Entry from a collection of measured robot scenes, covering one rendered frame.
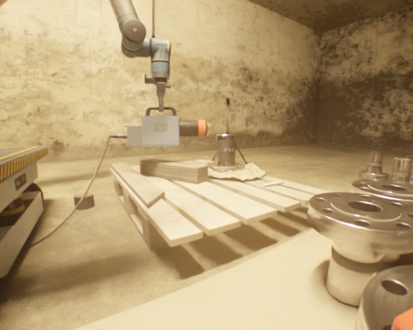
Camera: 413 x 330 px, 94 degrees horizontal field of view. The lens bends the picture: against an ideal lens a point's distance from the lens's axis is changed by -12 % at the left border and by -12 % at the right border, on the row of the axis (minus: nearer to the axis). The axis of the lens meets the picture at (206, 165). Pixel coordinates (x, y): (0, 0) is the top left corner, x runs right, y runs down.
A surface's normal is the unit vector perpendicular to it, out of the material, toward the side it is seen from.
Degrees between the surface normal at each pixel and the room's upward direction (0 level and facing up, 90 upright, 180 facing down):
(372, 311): 0
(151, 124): 90
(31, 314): 0
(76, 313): 0
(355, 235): 90
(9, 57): 90
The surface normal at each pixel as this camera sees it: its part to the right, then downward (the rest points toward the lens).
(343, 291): -0.74, 0.11
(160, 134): 0.23, 0.17
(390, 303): 0.00, -0.98
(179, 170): -0.55, 0.15
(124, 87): 0.52, 0.14
